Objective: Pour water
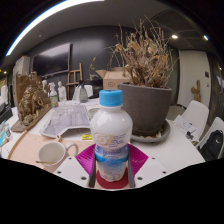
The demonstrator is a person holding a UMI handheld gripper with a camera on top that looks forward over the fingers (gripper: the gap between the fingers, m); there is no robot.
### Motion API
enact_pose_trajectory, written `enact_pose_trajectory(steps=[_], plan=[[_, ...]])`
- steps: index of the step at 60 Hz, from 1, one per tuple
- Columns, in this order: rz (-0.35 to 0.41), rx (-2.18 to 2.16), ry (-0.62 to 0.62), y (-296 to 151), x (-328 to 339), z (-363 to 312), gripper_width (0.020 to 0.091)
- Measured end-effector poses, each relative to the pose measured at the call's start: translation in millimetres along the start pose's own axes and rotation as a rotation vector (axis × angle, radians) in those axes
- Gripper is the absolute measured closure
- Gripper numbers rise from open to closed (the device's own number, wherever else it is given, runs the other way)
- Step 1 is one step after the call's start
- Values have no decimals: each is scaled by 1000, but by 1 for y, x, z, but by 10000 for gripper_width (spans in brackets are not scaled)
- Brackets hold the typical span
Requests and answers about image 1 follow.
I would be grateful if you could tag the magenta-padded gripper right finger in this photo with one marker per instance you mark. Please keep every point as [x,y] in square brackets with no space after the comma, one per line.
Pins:
[146,170]

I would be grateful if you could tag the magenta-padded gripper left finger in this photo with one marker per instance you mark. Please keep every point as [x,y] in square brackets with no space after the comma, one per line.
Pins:
[74,170]

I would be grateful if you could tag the white drink bottle blue cap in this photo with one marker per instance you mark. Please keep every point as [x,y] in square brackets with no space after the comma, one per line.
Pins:
[111,133]

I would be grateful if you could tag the white ceramic mug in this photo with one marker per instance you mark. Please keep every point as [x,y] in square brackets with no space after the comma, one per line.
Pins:
[51,153]

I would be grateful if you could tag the thin wooden stick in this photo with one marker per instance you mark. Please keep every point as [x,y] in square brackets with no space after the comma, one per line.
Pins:
[46,162]

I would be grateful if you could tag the small yellow object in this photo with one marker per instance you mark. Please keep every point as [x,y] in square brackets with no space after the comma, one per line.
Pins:
[87,137]

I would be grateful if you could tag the grey plant saucer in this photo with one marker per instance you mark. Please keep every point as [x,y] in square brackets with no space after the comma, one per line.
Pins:
[163,135]

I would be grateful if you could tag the grey printed newspaper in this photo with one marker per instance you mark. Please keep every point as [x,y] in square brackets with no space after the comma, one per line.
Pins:
[66,120]

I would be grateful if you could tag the light wooden drawing board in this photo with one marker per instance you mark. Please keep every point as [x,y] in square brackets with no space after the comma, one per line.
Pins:
[25,146]

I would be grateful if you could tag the white paper stack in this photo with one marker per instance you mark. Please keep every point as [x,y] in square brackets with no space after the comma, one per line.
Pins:
[183,126]

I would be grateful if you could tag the small white cup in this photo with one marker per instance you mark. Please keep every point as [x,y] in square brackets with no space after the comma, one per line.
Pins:
[93,112]

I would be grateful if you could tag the dry plant in grey pot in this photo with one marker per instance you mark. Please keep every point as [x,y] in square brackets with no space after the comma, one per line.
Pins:
[146,106]

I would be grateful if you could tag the black backpack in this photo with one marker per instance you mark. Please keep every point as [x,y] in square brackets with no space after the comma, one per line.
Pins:
[213,146]

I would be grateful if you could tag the spray bottle with green label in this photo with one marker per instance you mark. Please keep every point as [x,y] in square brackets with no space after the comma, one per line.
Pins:
[54,99]

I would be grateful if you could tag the dark spray bottle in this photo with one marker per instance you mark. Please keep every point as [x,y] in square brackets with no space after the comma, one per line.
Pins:
[83,95]

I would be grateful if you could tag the white plastic chair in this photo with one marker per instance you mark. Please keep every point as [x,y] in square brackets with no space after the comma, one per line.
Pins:
[90,91]
[216,125]
[196,113]

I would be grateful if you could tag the white plaster bust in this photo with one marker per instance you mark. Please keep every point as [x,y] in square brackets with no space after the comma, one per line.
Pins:
[62,91]
[45,86]

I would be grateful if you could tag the black flat box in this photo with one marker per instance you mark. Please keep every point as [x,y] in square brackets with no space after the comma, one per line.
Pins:
[5,115]

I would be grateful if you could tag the wooden easel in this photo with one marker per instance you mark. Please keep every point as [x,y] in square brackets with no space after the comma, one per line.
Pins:
[74,80]

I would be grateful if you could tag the wooden figure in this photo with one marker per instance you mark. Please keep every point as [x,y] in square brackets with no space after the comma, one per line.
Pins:
[196,91]

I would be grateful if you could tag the brown cardboard box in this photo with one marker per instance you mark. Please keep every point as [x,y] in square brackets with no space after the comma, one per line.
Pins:
[113,80]

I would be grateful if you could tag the black wall screen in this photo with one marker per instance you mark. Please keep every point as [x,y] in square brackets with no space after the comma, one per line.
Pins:
[51,60]

